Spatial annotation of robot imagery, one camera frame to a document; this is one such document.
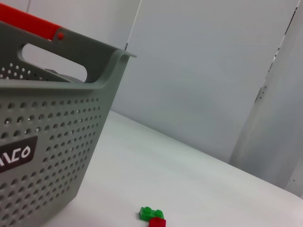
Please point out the grey-green perforated storage bin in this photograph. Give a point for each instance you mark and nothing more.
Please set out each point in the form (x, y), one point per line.
(59, 142)

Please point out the black round teapot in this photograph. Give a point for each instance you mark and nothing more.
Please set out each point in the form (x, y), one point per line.
(68, 78)

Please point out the green toy brick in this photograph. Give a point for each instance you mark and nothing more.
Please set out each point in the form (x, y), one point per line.
(149, 212)

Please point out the dark red long toy brick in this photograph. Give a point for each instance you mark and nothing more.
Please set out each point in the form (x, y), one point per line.
(158, 222)

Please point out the white slotted upright post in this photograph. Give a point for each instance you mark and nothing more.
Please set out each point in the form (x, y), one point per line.
(272, 118)

